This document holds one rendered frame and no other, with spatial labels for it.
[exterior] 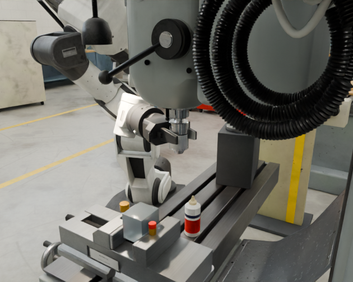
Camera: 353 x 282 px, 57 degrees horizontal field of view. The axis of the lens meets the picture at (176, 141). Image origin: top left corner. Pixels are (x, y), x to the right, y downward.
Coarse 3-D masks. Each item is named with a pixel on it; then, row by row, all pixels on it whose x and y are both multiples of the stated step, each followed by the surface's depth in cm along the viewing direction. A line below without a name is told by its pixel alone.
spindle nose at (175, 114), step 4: (172, 112) 74; (176, 112) 74; (180, 112) 74; (184, 112) 74; (188, 112) 75; (172, 116) 75; (176, 116) 74; (180, 116) 74; (184, 116) 74; (188, 116) 76
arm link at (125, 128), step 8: (120, 104) 93; (128, 104) 90; (136, 104) 89; (144, 104) 89; (120, 112) 92; (128, 112) 88; (120, 120) 92; (128, 120) 87; (120, 128) 92; (128, 128) 89; (128, 136) 93
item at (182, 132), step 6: (174, 132) 76; (180, 132) 75; (186, 132) 76; (180, 138) 76; (186, 138) 77; (174, 144) 76; (180, 144) 76; (186, 144) 77; (174, 150) 77; (180, 150) 77
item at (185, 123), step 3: (171, 120) 77; (186, 120) 77; (171, 123) 75; (174, 123) 75; (177, 123) 75; (180, 123) 75; (183, 123) 75; (186, 123) 75; (171, 126) 76; (174, 126) 75; (177, 126) 75; (180, 126) 75; (183, 126) 75; (186, 126) 76
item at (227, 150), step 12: (228, 132) 107; (240, 132) 106; (228, 144) 107; (240, 144) 105; (252, 144) 104; (228, 156) 108; (240, 156) 107; (252, 156) 105; (216, 168) 111; (228, 168) 109; (240, 168) 108; (252, 168) 107; (216, 180) 112; (228, 180) 111; (240, 180) 109; (252, 180) 112
